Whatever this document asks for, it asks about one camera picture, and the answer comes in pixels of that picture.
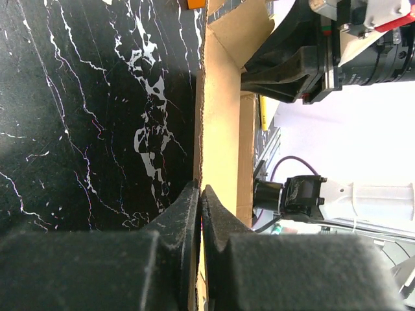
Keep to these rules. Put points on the aluminium rail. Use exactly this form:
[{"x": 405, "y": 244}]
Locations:
[{"x": 266, "y": 144}]

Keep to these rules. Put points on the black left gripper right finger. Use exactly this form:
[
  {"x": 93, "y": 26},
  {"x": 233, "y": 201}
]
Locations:
[{"x": 250, "y": 271}]

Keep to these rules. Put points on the cardboard box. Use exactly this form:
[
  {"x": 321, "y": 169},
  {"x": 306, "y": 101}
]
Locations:
[{"x": 224, "y": 152}]

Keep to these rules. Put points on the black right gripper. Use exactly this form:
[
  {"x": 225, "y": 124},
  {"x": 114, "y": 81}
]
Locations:
[{"x": 289, "y": 64}]

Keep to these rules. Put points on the yellow booklet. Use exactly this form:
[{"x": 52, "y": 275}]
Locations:
[{"x": 263, "y": 113}]

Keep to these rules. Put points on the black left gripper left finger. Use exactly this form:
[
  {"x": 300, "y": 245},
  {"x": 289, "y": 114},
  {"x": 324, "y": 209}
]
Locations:
[{"x": 154, "y": 268}]

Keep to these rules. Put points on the small orange cube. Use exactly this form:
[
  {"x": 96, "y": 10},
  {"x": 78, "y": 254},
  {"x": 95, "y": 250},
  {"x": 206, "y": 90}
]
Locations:
[{"x": 196, "y": 4}]

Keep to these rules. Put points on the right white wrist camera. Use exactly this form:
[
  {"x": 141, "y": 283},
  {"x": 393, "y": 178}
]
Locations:
[{"x": 361, "y": 23}]

